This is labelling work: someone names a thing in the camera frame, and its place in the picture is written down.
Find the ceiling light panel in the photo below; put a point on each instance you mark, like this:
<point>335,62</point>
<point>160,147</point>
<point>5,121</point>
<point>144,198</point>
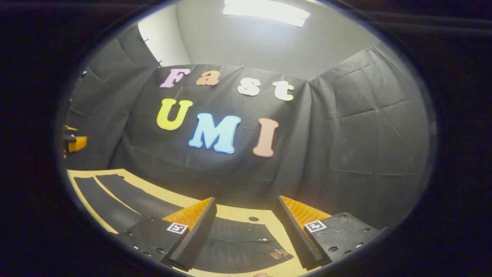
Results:
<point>265,11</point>

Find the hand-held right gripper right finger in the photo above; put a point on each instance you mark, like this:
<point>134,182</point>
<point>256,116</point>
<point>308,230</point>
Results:
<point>296,234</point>

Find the dark grey jeans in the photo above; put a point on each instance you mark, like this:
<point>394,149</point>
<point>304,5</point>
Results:
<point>115,200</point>

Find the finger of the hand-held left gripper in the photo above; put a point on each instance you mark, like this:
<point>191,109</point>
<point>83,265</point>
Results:
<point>78,144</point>

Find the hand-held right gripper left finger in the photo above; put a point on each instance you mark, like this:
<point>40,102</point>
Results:
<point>192,238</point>

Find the black backdrop cloth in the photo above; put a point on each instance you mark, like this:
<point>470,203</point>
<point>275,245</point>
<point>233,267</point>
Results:
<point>326,154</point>

